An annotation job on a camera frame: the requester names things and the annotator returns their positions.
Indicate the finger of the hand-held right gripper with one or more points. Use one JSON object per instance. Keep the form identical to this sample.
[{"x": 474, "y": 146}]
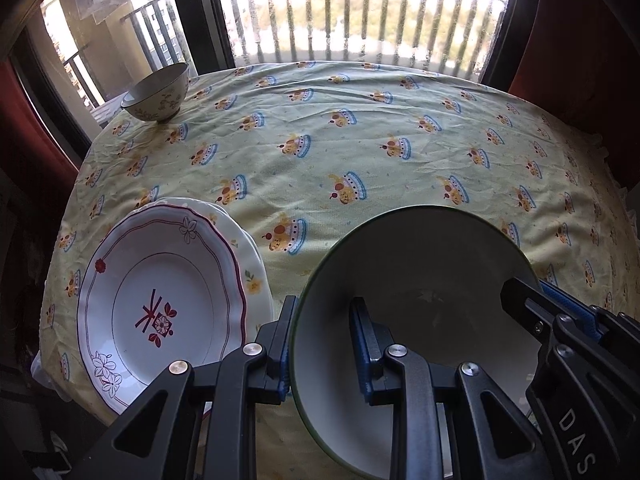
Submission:
[
  {"x": 570, "y": 306},
  {"x": 522, "y": 300}
]

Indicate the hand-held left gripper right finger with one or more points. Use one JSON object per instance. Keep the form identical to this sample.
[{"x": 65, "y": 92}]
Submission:
[{"x": 362, "y": 355}]

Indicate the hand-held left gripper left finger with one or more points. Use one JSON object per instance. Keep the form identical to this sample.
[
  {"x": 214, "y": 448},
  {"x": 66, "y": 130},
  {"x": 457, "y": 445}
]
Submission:
[{"x": 283, "y": 360}]

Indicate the yellow floral white plate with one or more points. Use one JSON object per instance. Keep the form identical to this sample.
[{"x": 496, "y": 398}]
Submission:
[{"x": 255, "y": 280}]

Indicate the small floral ceramic bowl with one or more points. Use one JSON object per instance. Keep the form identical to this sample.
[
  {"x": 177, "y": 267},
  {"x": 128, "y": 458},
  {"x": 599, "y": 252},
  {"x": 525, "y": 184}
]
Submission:
[{"x": 425, "y": 260}]

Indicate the red patterned white plate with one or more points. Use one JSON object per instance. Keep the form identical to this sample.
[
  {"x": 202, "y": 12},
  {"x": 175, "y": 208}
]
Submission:
[{"x": 150, "y": 270}]

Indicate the yellow printed tablecloth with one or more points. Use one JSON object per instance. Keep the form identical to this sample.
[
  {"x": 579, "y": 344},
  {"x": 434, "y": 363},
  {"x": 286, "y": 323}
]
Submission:
[{"x": 350, "y": 135}]

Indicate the red curtain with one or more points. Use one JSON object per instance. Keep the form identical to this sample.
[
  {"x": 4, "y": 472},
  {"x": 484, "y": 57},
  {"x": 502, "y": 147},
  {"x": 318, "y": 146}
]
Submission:
[
  {"x": 30, "y": 110},
  {"x": 585, "y": 50}
]

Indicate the large floral ceramic bowl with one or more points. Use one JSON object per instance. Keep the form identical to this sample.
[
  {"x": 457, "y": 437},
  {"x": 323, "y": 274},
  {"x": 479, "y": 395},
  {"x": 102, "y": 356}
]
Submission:
[{"x": 150, "y": 85}]

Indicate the pale balcony balustrade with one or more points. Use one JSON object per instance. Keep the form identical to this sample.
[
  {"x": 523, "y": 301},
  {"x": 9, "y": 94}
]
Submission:
[{"x": 350, "y": 10}]

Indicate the dark metal balcony railing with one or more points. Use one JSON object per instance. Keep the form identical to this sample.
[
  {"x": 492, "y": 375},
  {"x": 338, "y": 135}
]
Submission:
[{"x": 150, "y": 35}]

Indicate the black window frame post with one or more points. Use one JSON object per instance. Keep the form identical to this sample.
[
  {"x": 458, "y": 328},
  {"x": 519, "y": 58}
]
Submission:
[
  {"x": 515, "y": 10},
  {"x": 200, "y": 10}
]

